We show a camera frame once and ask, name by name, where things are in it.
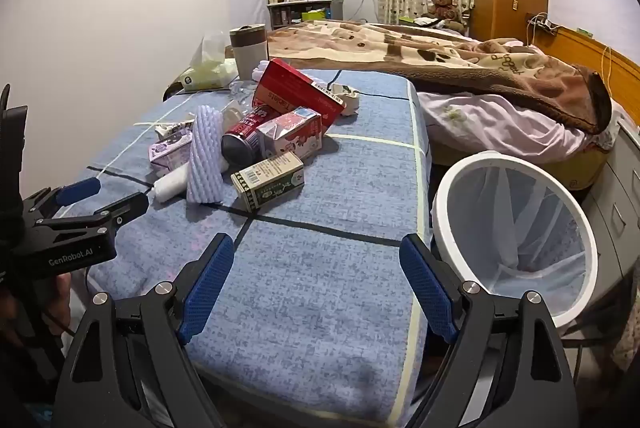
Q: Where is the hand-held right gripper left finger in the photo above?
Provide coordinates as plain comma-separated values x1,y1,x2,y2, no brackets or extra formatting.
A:
52,233,236,428

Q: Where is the grey drawer cabinet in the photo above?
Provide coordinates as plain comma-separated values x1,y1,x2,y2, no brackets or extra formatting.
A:
582,108,640,304

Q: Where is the printed wrapper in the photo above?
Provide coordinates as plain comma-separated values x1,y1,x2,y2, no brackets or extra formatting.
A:
154,120,196,141

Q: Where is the red drink can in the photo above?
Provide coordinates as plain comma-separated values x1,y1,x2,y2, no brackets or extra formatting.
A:
221,105,281,164

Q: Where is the white green paper bag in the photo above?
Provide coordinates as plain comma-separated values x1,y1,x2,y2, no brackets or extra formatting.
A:
327,83,362,116

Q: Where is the brown teddy bear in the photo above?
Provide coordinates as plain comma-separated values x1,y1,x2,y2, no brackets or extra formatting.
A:
424,0,466,31

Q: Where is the yellow green tissue pack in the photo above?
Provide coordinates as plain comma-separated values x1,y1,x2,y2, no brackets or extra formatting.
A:
181,30,238,91

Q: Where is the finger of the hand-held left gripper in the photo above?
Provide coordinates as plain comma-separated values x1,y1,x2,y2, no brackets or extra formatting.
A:
22,177,102,221
35,192,150,234

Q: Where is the person's left hand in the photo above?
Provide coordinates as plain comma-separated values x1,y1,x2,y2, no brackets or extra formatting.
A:
42,274,73,334

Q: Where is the white desk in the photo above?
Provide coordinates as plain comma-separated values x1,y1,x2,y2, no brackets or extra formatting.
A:
266,0,346,31

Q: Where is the purple white carton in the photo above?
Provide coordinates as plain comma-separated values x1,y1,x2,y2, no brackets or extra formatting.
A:
147,133,193,179

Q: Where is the wooden headboard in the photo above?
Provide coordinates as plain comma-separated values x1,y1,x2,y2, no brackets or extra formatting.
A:
525,13,640,134

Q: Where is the brown printed blanket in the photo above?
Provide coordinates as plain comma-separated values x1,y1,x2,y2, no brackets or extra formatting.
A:
265,19,615,135

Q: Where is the black cable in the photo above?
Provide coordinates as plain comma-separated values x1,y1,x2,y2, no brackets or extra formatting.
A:
310,69,416,101

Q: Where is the white brown tumbler cup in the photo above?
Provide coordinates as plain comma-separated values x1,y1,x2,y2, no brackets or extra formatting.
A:
229,24,269,81

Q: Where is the white lined waste bin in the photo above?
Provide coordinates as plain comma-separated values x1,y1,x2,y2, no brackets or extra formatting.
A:
431,150,599,329

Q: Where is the floral cloth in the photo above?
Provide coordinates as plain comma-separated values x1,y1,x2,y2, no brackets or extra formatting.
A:
612,303,640,374

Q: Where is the pink quilt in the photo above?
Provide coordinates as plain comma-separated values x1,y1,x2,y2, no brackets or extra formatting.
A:
417,90,628,164

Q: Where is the clear bottle red cap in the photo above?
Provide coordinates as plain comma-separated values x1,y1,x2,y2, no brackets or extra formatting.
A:
227,78,261,106

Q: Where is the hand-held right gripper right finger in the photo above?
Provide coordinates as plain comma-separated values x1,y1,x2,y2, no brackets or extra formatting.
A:
398,233,578,428

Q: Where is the red cardboard box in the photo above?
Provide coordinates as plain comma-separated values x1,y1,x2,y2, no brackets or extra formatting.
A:
251,58,347,129

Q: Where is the green white small box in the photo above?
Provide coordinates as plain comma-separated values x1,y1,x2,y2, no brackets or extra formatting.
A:
231,151,306,211

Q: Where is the pink white milk carton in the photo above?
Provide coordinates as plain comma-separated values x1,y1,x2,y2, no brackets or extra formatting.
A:
256,107,323,161

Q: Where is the white power strip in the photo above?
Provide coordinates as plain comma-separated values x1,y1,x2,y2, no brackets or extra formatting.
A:
527,13,558,34

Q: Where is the white foam fruit net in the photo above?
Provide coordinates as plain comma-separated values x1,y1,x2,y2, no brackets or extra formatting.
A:
186,104,231,205

